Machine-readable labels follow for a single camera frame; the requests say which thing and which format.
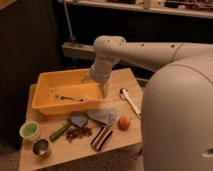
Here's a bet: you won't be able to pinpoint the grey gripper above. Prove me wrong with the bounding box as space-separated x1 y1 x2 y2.
81 61 111 98

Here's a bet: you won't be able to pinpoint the orange apple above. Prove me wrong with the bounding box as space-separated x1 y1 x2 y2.
118 116 131 130

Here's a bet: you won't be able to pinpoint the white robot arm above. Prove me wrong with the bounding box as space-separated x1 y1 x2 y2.
89 36 213 171

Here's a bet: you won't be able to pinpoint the green white cup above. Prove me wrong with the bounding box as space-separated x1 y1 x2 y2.
19 121 41 142

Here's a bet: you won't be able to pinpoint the small metal cup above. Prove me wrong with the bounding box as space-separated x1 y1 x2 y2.
33 139 51 157

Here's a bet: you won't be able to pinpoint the white metal spoon scoop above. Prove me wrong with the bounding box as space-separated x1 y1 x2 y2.
120 88 141 118

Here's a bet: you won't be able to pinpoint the grey blue cloth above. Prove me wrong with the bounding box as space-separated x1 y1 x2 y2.
87 108 117 126

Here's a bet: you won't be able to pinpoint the yellow plastic bin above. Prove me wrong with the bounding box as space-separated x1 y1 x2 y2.
32 69 103 115

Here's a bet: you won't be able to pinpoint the metal fork in bin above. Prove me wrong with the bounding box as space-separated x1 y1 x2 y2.
54 95 84 102

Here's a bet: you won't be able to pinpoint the green cucumber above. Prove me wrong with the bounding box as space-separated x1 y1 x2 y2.
49 121 71 142

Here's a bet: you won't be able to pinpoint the vertical grey pole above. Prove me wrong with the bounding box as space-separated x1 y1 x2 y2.
63 0 75 45

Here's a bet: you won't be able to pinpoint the striped red white black object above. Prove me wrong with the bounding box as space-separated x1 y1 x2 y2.
91 127 113 151

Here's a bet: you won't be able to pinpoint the upper white shelf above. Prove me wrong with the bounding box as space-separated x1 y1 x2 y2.
56 0 213 19

